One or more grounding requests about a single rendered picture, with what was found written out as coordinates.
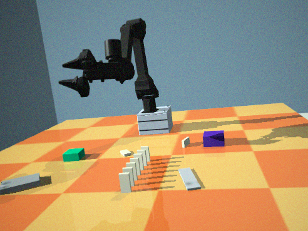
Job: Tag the green rectangular block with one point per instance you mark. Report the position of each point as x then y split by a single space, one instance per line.
75 154

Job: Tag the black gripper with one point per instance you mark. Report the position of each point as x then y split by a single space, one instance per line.
81 84

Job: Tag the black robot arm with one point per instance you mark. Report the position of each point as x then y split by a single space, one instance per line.
119 66

